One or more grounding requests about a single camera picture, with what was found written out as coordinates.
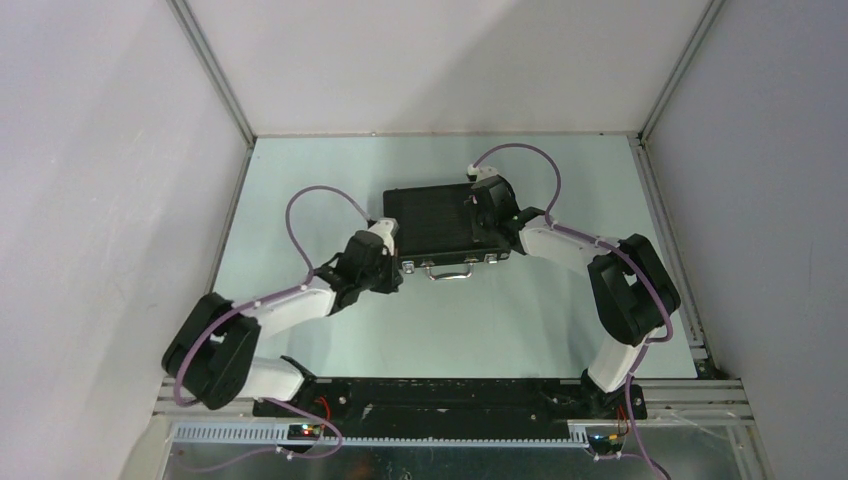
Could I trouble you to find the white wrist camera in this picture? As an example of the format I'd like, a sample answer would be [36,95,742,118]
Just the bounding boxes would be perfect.
[466,165,499,183]
[367,217,399,256]

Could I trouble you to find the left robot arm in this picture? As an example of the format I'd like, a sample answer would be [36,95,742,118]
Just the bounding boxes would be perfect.
[161,219,402,417]

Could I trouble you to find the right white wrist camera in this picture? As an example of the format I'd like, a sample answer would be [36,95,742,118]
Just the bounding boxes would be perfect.
[466,165,499,183]

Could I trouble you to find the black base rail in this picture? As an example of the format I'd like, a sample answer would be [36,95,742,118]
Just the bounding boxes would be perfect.
[290,376,648,441]

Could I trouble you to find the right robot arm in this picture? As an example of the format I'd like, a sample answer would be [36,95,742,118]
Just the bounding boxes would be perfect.
[468,170,681,418]

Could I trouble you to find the black poker set case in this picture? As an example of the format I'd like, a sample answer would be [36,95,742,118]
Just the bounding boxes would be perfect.
[382,183,511,282]

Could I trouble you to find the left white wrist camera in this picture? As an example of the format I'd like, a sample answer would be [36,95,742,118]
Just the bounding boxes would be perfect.
[367,217,399,256]

